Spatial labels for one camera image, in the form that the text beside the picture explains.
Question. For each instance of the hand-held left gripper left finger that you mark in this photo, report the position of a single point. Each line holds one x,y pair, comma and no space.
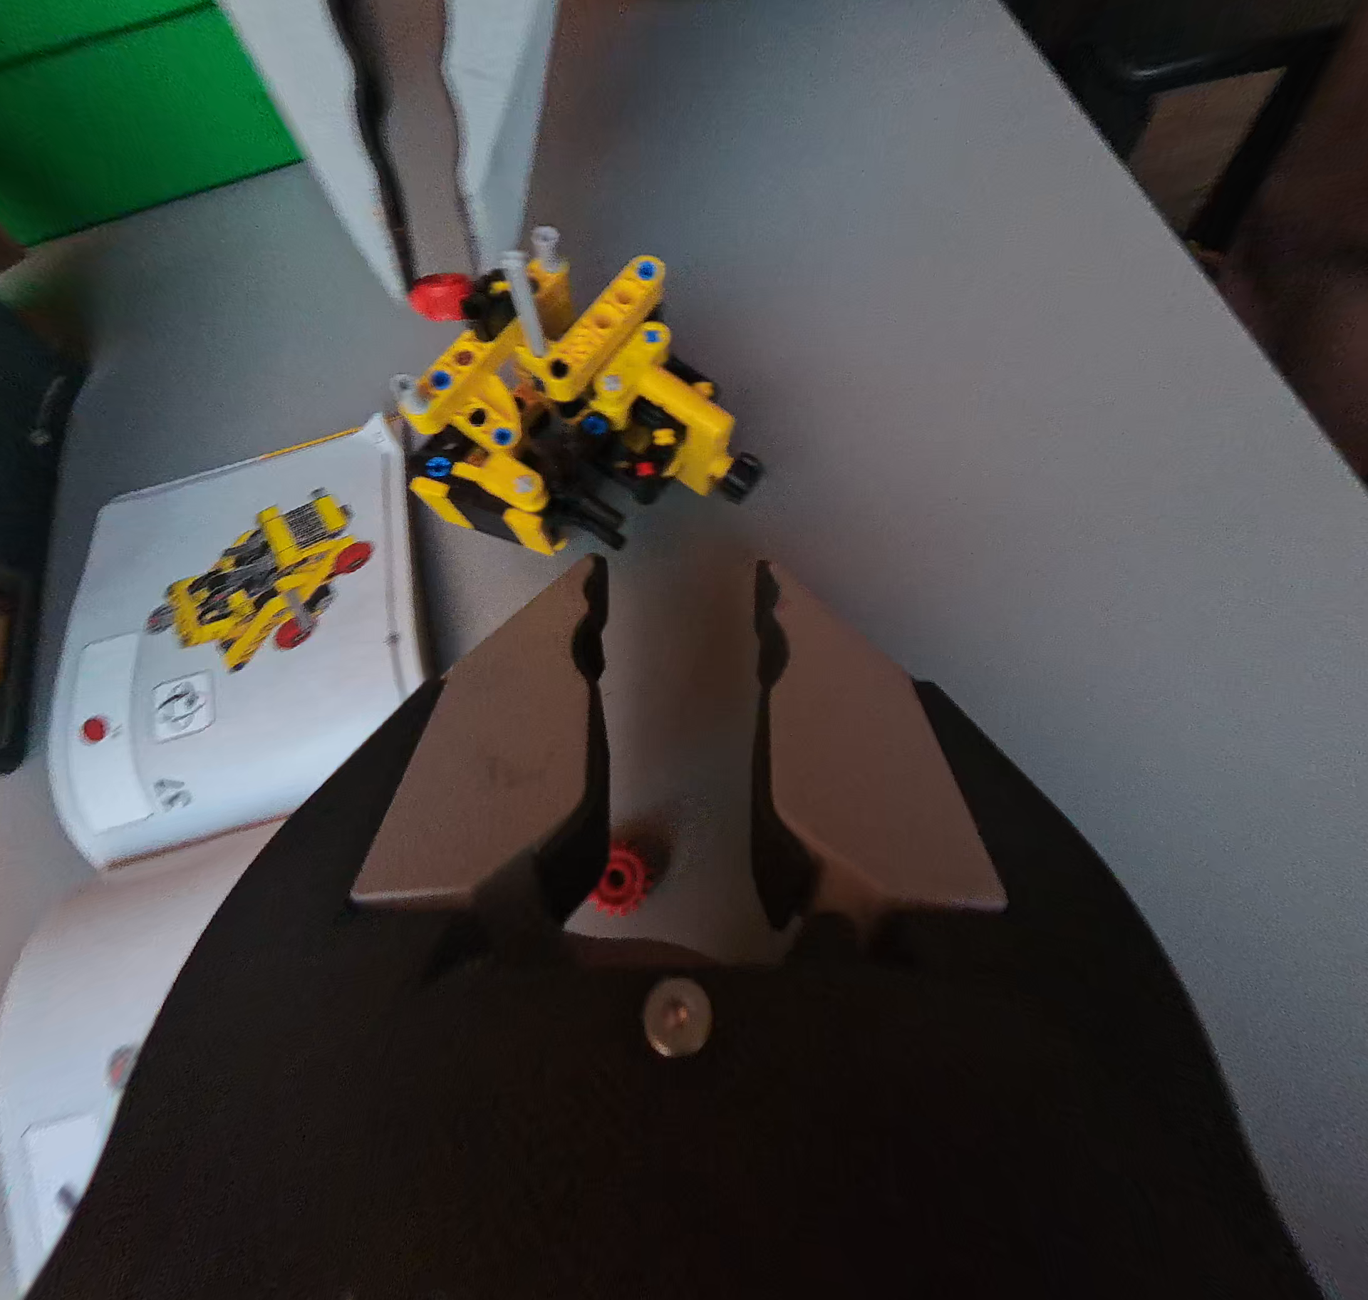
491,776

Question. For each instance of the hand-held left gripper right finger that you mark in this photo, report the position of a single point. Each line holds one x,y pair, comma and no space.
866,787

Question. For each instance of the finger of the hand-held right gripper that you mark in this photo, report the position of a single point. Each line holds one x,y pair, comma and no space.
502,39
278,39

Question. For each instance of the red lego gear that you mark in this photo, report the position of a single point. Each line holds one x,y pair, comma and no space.
438,296
620,878

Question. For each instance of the yellow lego bulldozer model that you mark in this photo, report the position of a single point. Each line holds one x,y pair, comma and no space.
662,403

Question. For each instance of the lego instruction booklet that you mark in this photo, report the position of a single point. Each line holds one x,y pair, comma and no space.
320,745

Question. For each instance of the dark lego box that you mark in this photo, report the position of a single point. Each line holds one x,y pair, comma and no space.
26,521

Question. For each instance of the black chair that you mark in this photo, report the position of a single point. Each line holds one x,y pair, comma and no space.
1197,56

